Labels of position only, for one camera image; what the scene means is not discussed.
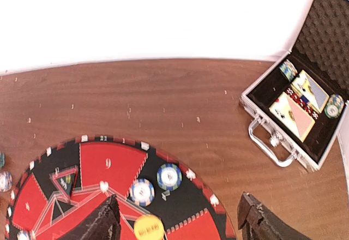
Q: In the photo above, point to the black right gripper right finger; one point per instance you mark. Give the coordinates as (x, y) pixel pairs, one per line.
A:
(258, 222)

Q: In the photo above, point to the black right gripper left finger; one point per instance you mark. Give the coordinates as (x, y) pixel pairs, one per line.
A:
(104, 222)

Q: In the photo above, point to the orange big blind button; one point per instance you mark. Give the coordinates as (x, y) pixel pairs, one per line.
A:
(149, 227)

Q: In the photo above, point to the black triangular all-in marker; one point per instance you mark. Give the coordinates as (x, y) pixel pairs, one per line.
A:
(65, 181)

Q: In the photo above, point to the green chips stack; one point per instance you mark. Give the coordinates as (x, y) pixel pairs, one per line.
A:
(169, 176)

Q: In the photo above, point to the blue cream chips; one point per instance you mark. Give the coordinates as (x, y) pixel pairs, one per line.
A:
(23, 235)

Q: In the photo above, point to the blue cream poker chip stack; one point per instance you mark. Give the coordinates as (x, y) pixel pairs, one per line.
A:
(6, 181)

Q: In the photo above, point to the green poker chip stack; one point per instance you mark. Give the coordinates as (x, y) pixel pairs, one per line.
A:
(2, 160)

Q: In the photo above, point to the round red black poker mat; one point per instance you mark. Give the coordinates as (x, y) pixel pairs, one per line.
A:
(107, 166)

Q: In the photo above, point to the red card deck in case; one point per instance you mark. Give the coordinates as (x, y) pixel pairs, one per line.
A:
(292, 116)

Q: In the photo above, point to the aluminium poker case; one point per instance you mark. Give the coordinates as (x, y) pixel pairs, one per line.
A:
(320, 49)

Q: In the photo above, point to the red dice row in case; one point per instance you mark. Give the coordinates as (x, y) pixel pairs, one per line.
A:
(303, 102)

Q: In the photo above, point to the blue card deck in case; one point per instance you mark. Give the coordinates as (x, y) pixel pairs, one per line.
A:
(305, 85)

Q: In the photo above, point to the green chips in case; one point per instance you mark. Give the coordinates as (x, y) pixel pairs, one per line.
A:
(334, 106)

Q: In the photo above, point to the blue yellow chips in case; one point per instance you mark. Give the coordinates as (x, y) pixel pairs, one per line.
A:
(288, 70)

